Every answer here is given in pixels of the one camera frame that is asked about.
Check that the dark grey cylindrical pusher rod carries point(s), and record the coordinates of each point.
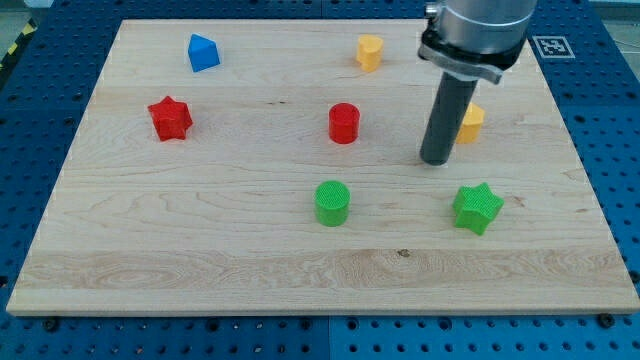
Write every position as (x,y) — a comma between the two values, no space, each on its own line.
(450,105)

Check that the green star block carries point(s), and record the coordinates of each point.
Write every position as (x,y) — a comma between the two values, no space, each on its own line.
(476,208)

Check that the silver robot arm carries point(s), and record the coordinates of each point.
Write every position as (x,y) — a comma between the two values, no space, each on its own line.
(469,40)

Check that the wooden board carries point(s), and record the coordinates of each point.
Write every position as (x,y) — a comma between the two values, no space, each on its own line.
(223,223)

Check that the red star block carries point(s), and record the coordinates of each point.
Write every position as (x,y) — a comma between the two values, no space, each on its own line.
(171,119)

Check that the yellow pentagon block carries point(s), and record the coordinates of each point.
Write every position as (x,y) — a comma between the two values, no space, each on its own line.
(473,121)

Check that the yellow heart block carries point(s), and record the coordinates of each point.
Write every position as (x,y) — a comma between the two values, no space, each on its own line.
(369,52)

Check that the white fiducial marker tag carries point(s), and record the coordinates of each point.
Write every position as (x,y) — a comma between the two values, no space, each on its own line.
(553,47)

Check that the red cylinder block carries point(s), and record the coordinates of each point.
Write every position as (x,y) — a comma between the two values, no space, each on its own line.
(344,121)

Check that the green cylinder block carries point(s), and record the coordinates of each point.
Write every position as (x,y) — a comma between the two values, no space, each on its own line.
(331,202)

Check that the blue triangular block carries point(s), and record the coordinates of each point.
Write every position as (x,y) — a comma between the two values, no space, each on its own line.
(203,53)

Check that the yellow black hazard tape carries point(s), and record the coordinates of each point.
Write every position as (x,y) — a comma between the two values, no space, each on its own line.
(17,48)

